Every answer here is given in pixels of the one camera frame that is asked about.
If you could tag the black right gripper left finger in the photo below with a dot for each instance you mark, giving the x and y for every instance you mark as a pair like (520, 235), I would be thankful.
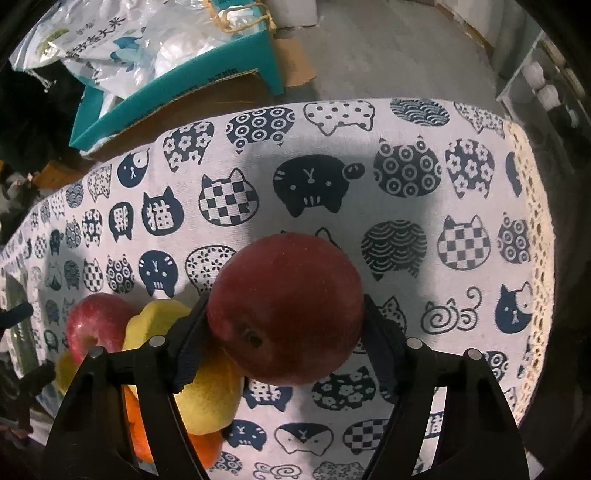
(89, 438)

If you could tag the white shoe rack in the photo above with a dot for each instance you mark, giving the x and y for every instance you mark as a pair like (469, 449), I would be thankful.
(544, 92)

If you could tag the cat pattern tablecloth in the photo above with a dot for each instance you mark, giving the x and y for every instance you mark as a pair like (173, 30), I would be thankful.
(438, 204)

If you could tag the clear plastic bag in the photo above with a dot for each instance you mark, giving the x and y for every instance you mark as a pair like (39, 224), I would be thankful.
(235, 18)

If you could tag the yellow-green pear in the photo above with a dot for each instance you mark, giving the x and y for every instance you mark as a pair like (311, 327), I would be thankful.
(211, 401)

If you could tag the red apple with stem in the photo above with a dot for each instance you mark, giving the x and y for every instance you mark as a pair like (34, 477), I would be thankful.
(99, 319)

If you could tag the large orange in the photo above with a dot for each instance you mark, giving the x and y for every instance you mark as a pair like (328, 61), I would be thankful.
(207, 447)

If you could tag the white rice bag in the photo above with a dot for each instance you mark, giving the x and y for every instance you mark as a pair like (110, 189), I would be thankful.
(97, 41)

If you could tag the dark red apple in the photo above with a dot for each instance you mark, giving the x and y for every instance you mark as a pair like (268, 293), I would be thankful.
(287, 308)

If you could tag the small yellow pear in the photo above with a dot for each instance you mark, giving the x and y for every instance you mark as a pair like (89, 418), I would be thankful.
(65, 371)

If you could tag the teal cardboard box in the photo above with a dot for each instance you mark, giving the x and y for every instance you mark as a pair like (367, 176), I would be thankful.
(244, 55)

